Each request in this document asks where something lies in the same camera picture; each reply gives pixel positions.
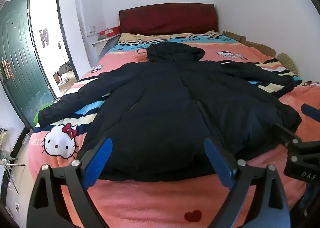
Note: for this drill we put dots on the pink cartoon cat printed blanket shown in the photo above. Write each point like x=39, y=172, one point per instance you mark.
x=140, y=205

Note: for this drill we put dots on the dark red bed headboard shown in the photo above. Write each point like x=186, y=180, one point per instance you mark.
x=167, y=19

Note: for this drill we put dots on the green panelled door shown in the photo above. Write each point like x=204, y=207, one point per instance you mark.
x=22, y=50

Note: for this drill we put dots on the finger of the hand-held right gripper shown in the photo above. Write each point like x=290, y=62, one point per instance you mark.
x=287, y=134
x=311, y=111

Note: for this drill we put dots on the beige woven hand fan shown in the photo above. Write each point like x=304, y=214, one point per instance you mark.
x=287, y=64

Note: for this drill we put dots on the brown cardboard sheet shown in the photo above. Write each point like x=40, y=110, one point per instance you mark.
x=252, y=43

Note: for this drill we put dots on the white wall switch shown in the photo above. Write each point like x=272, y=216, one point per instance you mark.
x=92, y=29

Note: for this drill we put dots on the white bedside table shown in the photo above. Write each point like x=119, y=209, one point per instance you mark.
x=103, y=44

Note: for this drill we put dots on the black hooded puffer jacket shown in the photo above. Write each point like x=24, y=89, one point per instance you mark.
x=162, y=105

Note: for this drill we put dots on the red flat box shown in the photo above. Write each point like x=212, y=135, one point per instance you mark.
x=110, y=31

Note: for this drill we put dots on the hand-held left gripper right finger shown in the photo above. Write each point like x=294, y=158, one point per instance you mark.
x=220, y=165

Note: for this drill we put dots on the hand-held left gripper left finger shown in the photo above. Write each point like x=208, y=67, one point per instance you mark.
x=98, y=160

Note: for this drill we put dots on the bright green cloth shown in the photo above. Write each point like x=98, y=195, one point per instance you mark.
x=40, y=114

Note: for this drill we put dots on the white wall socket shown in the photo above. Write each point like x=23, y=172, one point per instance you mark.
x=17, y=206

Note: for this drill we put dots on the white power strip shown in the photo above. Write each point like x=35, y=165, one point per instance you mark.
x=25, y=139

